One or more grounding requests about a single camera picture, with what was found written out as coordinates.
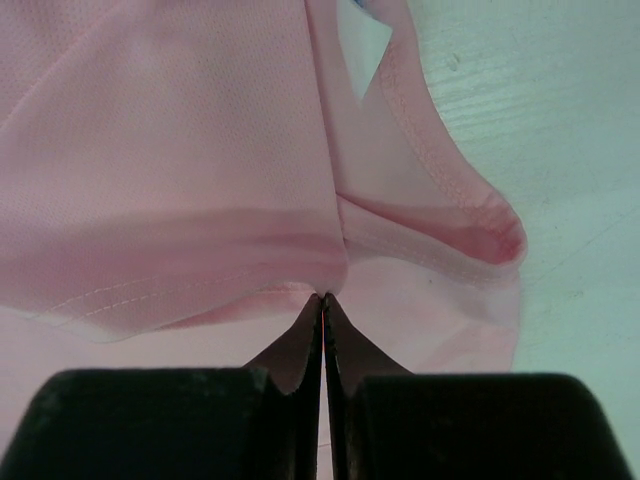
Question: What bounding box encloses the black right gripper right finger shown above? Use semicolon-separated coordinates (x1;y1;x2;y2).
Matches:
323;295;632;480

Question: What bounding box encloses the pink t shirt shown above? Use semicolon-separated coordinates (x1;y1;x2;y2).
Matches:
1;1;526;458

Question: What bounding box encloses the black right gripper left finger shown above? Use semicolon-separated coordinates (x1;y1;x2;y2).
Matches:
1;295;320;479

